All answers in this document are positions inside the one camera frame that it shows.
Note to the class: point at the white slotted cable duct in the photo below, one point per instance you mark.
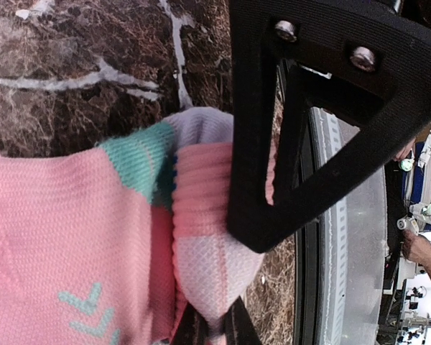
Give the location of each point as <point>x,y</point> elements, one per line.
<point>335,242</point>

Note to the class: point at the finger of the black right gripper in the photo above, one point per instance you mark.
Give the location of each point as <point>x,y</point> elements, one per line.
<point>360,60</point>

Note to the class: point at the black front rail frame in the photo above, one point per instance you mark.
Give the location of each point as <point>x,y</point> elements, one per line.
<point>308,238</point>

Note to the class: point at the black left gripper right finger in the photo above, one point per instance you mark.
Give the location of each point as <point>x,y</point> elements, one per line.
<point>238,326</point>

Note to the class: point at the pink patterned sock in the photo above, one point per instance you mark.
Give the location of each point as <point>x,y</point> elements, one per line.
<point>109,245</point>

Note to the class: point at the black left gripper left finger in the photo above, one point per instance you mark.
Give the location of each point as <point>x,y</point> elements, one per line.
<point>192,328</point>

